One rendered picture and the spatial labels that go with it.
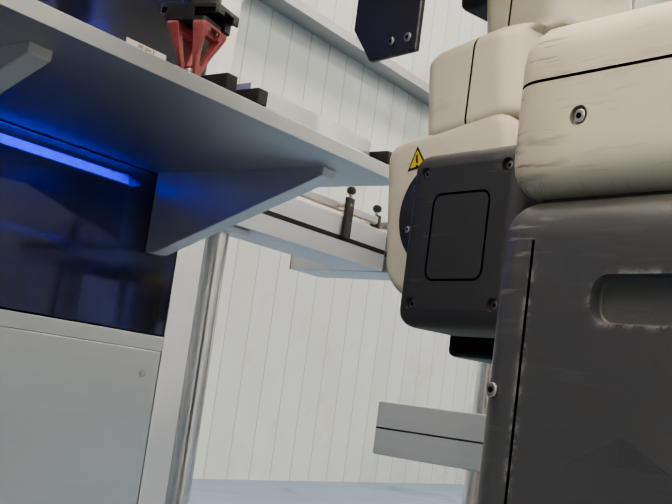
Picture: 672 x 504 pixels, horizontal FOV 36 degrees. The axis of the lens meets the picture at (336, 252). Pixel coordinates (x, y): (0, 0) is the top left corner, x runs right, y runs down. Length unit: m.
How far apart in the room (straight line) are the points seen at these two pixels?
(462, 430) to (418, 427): 0.11
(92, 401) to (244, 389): 4.50
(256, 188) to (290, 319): 4.87
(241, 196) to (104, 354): 0.32
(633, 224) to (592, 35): 0.13
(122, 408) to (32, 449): 0.17
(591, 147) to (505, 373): 0.15
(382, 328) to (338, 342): 0.54
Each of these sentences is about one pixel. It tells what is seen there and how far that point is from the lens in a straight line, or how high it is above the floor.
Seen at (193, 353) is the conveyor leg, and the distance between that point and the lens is 1.97.
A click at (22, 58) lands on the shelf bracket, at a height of 0.84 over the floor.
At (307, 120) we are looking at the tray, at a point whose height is 0.90.
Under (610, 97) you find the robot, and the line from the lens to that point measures 0.66.
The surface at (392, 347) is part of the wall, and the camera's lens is 7.36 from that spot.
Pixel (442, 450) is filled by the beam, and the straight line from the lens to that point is 2.26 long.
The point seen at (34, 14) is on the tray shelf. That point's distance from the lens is 1.05.
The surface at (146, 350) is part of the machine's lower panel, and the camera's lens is 1.67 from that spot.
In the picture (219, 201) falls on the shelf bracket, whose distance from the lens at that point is 1.56.
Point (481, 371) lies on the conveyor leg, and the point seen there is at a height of 0.64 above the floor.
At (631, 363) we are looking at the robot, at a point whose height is 0.58.
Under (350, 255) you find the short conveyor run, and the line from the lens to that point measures 2.24.
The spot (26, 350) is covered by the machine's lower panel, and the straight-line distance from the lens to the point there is 1.53.
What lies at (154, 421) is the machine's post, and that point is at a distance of 1.70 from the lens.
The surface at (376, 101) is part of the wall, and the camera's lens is 7.15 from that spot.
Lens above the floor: 0.54
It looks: 8 degrees up
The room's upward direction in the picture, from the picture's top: 8 degrees clockwise
